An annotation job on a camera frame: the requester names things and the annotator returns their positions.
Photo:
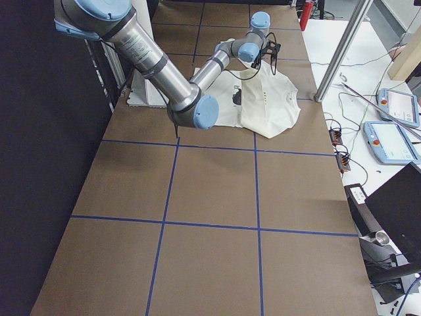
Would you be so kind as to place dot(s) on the orange black connector module near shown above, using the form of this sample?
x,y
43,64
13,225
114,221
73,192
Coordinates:
x,y
343,159

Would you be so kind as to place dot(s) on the blue teach pendant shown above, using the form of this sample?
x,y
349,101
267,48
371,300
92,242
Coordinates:
x,y
399,105
389,143

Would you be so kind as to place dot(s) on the cream long-sleeve cat shirt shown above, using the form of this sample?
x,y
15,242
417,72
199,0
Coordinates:
x,y
237,95

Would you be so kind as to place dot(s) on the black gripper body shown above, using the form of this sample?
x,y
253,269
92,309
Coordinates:
x,y
257,59

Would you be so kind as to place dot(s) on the silver metal cup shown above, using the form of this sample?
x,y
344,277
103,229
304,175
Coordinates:
x,y
379,238

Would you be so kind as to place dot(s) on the aluminium frame post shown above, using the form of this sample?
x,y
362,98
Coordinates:
x,y
345,42

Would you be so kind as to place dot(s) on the black monitor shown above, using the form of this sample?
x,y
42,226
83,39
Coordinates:
x,y
396,207

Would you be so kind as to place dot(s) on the red cylinder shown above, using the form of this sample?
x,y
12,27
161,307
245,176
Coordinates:
x,y
306,13

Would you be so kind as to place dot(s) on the orange black connector module far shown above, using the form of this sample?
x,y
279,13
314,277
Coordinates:
x,y
335,136

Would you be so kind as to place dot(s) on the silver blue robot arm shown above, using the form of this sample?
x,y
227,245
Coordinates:
x,y
116,22

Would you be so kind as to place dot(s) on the near blue teach pendant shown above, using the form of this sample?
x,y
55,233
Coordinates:
x,y
389,143

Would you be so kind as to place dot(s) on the far blue teach pendant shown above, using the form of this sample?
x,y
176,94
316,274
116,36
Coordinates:
x,y
399,105

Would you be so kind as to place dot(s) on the orange black connector module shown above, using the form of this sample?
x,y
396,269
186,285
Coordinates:
x,y
343,159
335,136

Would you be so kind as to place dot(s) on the black box with white label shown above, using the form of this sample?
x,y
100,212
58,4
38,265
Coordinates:
x,y
363,218

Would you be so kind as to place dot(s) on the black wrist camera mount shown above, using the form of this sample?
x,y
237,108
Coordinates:
x,y
271,48

